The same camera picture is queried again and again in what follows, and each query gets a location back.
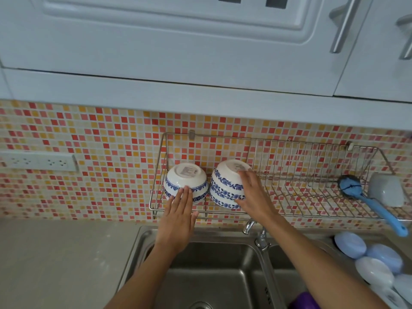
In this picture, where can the person's right hand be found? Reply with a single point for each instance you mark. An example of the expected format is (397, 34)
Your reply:
(257, 199)

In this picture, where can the person's left hand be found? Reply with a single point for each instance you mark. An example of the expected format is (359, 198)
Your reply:
(175, 225)

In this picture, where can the person's right thumb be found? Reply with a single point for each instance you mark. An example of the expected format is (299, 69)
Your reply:
(239, 197)

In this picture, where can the person's left middle finger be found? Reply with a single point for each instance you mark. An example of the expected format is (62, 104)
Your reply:
(184, 200)

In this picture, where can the person's left little finger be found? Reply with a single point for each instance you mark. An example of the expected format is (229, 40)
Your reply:
(168, 207)

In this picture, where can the person's left thumb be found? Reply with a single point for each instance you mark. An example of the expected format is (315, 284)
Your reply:
(196, 219)

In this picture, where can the white bowl blue floral band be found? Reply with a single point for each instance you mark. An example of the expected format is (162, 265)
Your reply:
(199, 198)
(185, 178)
(222, 201)
(227, 178)

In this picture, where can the person's right forearm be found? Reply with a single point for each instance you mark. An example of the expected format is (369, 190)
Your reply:
(318, 267)

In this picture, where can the person's left forearm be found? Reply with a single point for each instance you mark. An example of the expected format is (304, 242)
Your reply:
(151, 279)

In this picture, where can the chrome sink faucet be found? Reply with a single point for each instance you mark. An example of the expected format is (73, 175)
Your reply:
(261, 239)

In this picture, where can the stainless steel double sink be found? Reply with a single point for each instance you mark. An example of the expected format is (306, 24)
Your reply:
(215, 273)

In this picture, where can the light blue plastic bowl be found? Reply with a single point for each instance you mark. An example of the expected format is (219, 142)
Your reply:
(386, 257)
(350, 245)

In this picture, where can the purple plastic item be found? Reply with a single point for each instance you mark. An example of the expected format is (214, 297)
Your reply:
(302, 301)

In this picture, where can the blue dish brush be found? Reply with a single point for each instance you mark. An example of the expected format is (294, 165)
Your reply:
(370, 202)

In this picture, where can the pale grey plastic cup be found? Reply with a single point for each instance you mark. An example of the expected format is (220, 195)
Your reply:
(386, 189)

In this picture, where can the wide white cabinet door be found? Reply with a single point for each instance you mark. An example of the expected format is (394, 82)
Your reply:
(177, 38)

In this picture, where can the narrow white cabinet door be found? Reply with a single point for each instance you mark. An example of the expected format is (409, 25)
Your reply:
(383, 70)

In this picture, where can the metal wall hook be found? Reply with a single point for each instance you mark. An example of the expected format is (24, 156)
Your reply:
(350, 146)
(192, 135)

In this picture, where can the white wall power socket strip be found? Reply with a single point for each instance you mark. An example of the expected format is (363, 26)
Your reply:
(38, 162)

